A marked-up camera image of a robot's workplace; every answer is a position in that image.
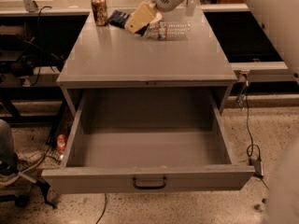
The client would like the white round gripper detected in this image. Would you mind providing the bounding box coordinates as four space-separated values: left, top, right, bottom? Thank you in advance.
124 0 184 35

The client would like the dark blue rxbar wrapper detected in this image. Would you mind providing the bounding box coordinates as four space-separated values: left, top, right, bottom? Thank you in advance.
107 10 130 29

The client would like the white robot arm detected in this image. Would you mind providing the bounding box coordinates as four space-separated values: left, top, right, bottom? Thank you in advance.
125 0 299 224

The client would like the open grey top drawer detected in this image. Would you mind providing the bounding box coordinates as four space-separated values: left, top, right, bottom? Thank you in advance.
42 88 254 194

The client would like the white ceramic bowl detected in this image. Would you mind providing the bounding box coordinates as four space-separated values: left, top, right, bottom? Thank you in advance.
149 12 163 24

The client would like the clear plastic water bottle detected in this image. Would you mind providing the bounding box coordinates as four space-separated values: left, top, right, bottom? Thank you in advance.
145 21 191 40

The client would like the brown soda can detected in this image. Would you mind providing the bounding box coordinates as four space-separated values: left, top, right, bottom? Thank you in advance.
91 0 107 26

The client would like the grey metal cabinet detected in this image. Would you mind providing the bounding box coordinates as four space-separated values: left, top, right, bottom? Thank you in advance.
57 7 236 108

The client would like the red can on floor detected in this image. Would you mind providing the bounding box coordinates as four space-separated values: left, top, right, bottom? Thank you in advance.
57 134 67 153

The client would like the black office chair base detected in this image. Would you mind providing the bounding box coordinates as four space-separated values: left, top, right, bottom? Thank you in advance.
0 119 58 210

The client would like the black drawer handle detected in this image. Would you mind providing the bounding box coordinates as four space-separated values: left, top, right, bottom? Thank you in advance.
132 177 167 190

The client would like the black cable with adapter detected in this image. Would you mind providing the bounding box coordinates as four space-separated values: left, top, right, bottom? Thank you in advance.
236 73 270 191

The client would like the black cable under drawer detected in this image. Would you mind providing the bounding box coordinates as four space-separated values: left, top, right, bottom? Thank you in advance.
94 193 108 224

